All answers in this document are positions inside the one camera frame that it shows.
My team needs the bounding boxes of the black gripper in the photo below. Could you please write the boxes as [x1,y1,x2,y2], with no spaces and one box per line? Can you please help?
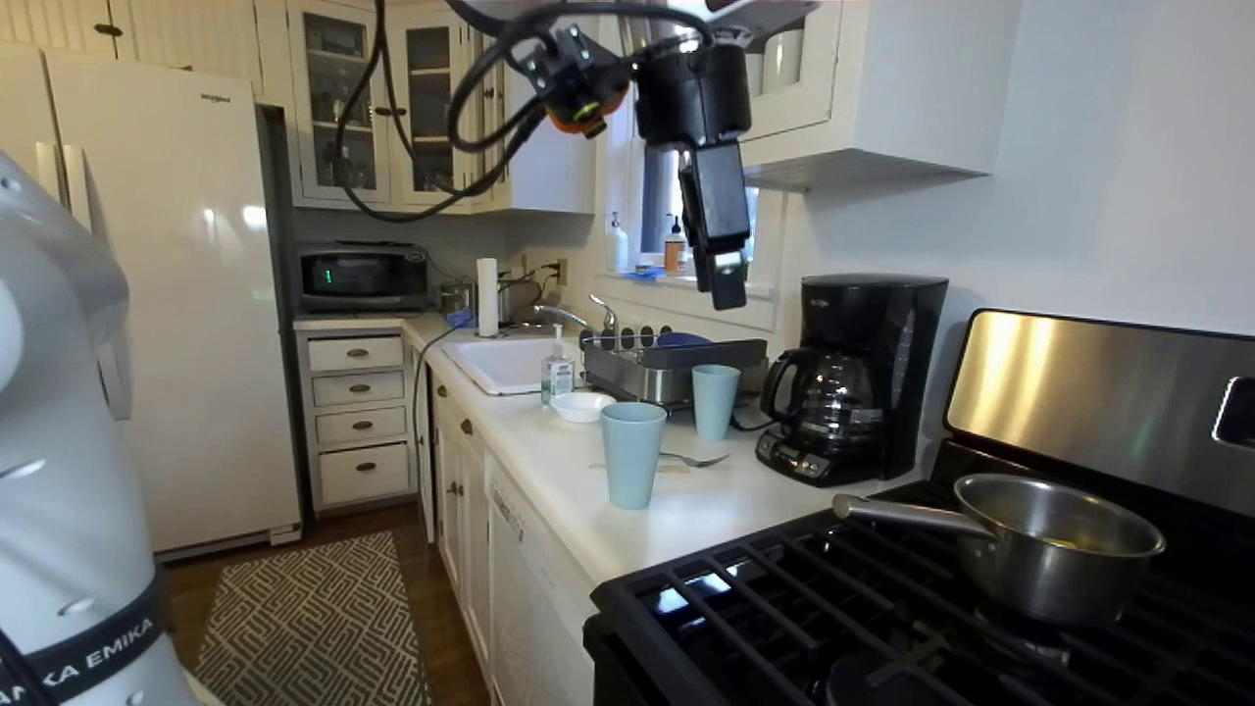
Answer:
[634,38,762,314]

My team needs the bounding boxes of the light blue plastic cup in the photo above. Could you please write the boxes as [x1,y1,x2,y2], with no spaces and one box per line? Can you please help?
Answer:
[686,361,743,442]
[596,401,670,514]

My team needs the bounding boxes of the kitchen window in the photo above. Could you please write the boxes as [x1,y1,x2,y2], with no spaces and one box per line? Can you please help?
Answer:
[598,0,788,319]

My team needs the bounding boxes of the white plastic bottle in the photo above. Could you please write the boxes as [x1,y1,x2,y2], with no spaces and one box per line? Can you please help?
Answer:
[598,213,634,277]

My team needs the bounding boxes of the blue cloth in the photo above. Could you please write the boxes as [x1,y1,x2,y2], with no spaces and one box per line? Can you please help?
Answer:
[647,325,716,361]

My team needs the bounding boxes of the grey dish rack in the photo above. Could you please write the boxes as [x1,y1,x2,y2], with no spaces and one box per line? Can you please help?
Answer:
[576,325,777,417]

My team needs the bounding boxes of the chrome sink faucet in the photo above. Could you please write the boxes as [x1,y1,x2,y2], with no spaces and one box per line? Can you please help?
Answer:
[524,287,622,340]

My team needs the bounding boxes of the stainless steel container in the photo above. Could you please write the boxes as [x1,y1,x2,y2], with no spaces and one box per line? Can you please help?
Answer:
[622,361,698,410]

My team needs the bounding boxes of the glass coffee carafe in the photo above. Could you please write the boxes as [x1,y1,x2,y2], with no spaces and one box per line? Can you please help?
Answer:
[758,346,883,463]

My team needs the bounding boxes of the black drip coffee maker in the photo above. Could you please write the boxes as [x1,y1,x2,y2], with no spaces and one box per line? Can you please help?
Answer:
[751,270,953,489]

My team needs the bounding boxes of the clear dish soap bottle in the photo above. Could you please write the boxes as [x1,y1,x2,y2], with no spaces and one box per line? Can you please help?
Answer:
[537,321,579,409]

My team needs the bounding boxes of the small white bowl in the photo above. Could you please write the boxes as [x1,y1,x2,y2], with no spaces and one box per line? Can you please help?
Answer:
[543,387,619,426]

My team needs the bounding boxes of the white paper towel roll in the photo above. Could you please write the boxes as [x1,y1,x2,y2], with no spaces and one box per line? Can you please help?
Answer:
[472,253,506,340]

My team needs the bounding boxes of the white kitchen sink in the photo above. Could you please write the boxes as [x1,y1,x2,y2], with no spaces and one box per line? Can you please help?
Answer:
[436,328,591,401]

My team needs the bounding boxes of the black microwave oven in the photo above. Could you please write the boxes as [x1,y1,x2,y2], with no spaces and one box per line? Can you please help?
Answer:
[295,239,436,314]

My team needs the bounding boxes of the black cast iron grate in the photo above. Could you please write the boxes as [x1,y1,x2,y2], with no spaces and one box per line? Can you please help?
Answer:
[610,495,1255,706]

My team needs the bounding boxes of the white drawer unit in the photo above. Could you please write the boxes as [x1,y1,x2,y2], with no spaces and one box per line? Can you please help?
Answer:
[295,319,425,516]

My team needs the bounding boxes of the white base cabinets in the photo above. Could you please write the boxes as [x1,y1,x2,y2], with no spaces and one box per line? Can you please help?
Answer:
[421,350,602,706]

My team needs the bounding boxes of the black gas stove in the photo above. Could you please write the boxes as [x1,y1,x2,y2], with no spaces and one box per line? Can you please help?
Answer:
[579,306,1255,706]

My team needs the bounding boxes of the white glass door cabinet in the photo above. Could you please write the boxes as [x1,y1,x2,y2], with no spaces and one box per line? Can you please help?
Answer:
[249,0,598,218]

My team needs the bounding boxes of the stainless steel saucepan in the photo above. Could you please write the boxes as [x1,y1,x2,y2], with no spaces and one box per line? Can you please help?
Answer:
[830,465,1170,631]

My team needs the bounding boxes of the black round burner cap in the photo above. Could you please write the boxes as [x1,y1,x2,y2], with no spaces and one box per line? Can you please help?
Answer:
[818,650,947,706]

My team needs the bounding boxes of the white refrigerator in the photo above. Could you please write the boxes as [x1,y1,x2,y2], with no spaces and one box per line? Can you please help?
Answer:
[0,42,304,563]

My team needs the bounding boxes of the grey patterned rug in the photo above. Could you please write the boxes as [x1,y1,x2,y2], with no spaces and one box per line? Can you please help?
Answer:
[191,527,439,706]

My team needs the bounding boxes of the white beadboard cabinet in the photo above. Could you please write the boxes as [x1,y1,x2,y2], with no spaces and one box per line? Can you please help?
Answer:
[0,0,268,61]

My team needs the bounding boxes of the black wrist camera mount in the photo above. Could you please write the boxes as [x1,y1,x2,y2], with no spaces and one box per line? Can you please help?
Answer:
[517,18,639,140]

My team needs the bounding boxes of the white wall cabinet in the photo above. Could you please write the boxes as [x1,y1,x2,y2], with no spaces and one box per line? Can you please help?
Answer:
[742,0,1026,195]

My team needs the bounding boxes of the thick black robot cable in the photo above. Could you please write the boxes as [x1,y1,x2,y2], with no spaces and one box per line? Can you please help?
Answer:
[442,0,716,157]

